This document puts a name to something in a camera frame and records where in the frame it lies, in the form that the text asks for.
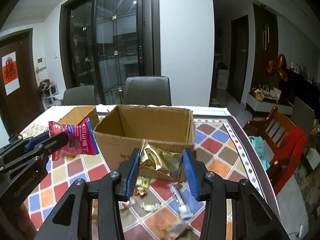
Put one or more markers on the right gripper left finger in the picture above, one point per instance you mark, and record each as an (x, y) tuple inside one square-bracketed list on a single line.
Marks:
[(71, 218)]

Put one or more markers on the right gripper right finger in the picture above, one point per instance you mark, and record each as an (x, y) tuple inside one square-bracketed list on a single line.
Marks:
[(252, 217)]

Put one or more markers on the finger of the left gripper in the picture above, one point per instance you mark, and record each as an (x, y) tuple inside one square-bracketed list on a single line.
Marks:
[(21, 146), (45, 148)]

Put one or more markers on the green snack packet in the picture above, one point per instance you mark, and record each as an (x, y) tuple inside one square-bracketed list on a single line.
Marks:
[(143, 182)]

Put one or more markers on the pink snack packet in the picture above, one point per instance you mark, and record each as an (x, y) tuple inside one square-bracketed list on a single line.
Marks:
[(80, 138)]

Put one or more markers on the pale green candy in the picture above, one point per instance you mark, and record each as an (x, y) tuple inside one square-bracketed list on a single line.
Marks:
[(150, 207)]

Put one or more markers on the gold foil snack packet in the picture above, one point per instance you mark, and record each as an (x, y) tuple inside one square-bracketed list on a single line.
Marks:
[(156, 163)]

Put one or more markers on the silver blue stick packet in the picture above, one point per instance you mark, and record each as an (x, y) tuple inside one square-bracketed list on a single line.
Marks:
[(184, 209)]

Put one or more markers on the white Denmark cheese packet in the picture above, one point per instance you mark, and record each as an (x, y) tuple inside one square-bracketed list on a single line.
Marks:
[(175, 229)]

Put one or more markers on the red gold candy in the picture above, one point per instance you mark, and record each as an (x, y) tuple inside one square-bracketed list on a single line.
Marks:
[(140, 192)]

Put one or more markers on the woven wicker box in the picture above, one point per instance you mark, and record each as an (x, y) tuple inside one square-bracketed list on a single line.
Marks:
[(80, 113)]

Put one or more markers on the colourful diamond table mat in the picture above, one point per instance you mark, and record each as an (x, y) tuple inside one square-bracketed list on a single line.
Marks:
[(220, 143)]

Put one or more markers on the brown cardboard box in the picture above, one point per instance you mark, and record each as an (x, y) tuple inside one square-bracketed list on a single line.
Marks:
[(127, 127)]

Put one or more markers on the grey dining chair left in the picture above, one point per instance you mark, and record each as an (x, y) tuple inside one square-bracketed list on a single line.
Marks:
[(79, 96)]

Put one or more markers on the grey dining chair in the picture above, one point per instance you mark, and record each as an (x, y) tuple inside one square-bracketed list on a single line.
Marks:
[(147, 90), (79, 96)]

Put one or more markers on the teal cloth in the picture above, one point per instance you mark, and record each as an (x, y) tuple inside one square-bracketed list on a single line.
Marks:
[(258, 145)]

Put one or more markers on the red fu door poster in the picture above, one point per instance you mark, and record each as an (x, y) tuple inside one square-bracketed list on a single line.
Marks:
[(10, 73)]

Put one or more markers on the red garment on chair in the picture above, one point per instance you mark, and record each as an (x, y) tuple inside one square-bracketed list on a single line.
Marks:
[(286, 158)]

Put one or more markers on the wooden chair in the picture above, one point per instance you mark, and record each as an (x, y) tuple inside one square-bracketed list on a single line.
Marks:
[(272, 128)]

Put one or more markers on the grey dining chair centre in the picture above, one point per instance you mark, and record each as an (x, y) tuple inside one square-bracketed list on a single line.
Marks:
[(147, 90)]

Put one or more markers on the white low tv cabinet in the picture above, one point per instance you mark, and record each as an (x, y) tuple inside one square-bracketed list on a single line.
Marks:
[(257, 107)]

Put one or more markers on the glass sliding door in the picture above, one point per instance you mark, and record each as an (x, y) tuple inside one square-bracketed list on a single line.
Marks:
[(104, 42)]

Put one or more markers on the red foil balloon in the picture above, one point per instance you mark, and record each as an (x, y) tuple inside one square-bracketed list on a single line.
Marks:
[(277, 67)]

